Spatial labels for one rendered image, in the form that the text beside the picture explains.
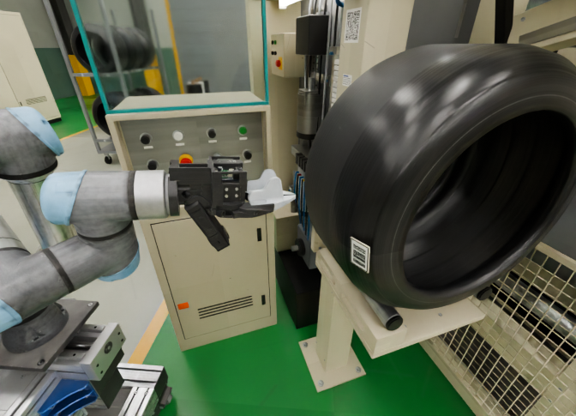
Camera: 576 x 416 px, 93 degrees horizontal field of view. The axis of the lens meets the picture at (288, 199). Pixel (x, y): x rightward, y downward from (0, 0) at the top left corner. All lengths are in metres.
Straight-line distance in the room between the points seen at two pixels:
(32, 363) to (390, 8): 1.30
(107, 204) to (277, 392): 1.35
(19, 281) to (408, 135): 0.56
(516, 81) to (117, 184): 0.58
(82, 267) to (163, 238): 0.78
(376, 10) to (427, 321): 0.81
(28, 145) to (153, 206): 0.42
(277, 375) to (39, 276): 1.33
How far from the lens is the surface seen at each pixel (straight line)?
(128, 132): 1.14
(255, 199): 0.46
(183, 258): 1.33
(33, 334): 1.12
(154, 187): 0.43
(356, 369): 1.69
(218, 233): 0.49
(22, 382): 1.21
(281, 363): 1.69
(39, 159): 0.82
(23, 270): 0.50
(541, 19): 0.99
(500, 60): 0.55
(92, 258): 0.50
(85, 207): 0.45
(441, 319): 0.93
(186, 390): 1.70
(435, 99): 0.48
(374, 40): 0.82
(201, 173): 0.43
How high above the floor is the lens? 1.47
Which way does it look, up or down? 30 degrees down
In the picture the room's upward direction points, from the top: straight up
